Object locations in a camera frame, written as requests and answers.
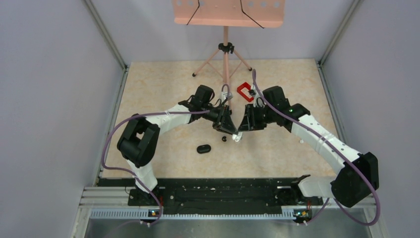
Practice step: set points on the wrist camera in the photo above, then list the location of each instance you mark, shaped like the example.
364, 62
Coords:
226, 96
252, 93

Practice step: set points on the white earbud charging case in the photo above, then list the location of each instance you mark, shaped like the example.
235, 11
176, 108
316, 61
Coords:
237, 137

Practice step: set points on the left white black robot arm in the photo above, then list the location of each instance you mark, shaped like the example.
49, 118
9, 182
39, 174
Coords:
139, 139

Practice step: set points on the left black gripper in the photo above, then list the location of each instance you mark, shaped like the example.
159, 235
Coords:
224, 122

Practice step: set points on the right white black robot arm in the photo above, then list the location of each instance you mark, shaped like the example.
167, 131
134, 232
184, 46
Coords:
356, 173

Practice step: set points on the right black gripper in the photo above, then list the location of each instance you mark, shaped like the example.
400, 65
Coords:
249, 122

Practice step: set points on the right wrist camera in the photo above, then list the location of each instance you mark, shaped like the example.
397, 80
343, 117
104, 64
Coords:
252, 93

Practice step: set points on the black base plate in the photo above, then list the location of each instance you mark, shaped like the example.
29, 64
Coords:
237, 196

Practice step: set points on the red plastic tray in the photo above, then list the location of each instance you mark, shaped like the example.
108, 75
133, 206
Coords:
243, 89

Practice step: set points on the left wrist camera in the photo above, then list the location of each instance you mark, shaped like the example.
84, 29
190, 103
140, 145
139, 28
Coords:
226, 96

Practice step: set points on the pink music stand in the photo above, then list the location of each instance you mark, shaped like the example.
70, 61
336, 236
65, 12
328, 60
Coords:
229, 13

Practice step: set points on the black oval case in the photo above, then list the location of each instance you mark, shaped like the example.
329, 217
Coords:
203, 149

